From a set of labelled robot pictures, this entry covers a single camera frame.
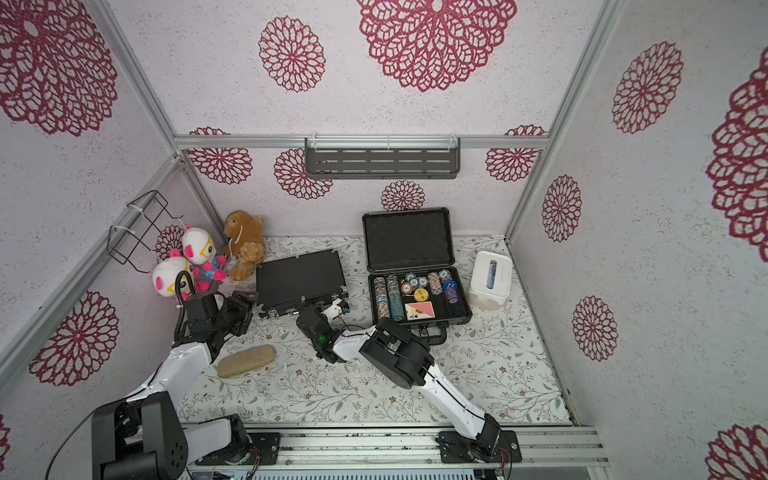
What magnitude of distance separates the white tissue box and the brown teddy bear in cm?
75

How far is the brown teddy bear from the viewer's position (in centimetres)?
103

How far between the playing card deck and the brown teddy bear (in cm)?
55

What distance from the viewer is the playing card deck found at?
3.18 feet

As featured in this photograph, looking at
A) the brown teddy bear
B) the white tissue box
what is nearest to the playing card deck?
the white tissue box

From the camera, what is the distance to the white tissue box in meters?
0.97

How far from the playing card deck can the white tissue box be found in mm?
142
